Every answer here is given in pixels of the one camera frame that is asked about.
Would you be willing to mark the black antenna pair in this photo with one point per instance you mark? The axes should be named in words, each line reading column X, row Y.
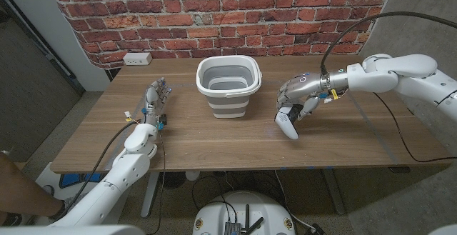
column 247, row 217

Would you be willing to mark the white blue floor object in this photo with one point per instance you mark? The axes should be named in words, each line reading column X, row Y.
column 71, row 179

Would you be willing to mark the white black PS5 controller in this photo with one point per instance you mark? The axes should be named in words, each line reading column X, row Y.
column 287, row 126

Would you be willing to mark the small grey computer box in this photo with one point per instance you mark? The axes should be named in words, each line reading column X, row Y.
column 231, row 228

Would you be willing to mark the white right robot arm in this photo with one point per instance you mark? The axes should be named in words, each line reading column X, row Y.
column 400, row 74

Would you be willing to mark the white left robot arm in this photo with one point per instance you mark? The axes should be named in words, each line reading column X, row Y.
column 118, row 178

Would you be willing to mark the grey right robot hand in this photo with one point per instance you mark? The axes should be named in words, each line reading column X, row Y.
column 303, row 85

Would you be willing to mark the person's bare leg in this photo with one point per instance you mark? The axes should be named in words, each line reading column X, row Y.
column 25, row 192

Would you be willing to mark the white power outlet box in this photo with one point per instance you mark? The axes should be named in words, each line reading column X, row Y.
column 137, row 59

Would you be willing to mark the red brick printed backdrop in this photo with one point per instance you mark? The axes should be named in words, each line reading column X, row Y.
column 228, row 17

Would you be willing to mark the grey table leg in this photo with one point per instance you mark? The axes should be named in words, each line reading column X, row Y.
column 333, row 192

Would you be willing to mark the white grey collapsible bucket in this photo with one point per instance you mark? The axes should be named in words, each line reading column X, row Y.
column 228, row 101

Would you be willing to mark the white table leg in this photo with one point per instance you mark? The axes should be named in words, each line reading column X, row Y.
column 150, row 192

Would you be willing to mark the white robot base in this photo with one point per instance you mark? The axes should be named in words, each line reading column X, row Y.
column 246, row 206

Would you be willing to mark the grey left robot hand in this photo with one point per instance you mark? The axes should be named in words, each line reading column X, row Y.
column 154, row 103

